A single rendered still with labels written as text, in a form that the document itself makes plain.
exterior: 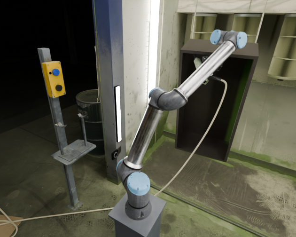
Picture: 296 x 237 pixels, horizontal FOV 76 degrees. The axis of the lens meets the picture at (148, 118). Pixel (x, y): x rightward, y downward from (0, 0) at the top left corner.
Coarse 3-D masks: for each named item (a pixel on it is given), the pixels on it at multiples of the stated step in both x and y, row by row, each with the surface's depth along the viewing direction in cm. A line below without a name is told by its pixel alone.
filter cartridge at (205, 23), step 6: (192, 18) 270; (198, 18) 258; (204, 18) 256; (210, 18) 254; (192, 24) 269; (198, 24) 260; (204, 24) 257; (210, 24) 257; (192, 30) 271; (198, 30) 263; (204, 30) 261; (210, 30) 262; (198, 36) 266; (204, 36) 265
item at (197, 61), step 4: (196, 56) 167; (196, 60) 161; (200, 60) 163; (196, 64) 159; (200, 64) 157; (196, 68) 158; (212, 76) 155; (216, 76) 156; (208, 80) 145; (220, 80) 158
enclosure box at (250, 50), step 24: (192, 48) 161; (216, 48) 158; (240, 48) 156; (192, 72) 205; (216, 72) 194; (240, 72) 185; (192, 96) 222; (216, 96) 210; (240, 96) 199; (192, 120) 242; (216, 120) 227; (192, 144) 237; (216, 144) 235
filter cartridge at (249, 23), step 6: (234, 18) 243; (240, 18) 234; (246, 18) 232; (252, 18) 229; (258, 18) 229; (234, 24) 244; (240, 24) 236; (246, 24) 234; (252, 24) 231; (258, 24) 233; (234, 30) 245; (240, 30) 238; (246, 30) 236; (252, 30) 234; (252, 36) 238; (252, 42) 241
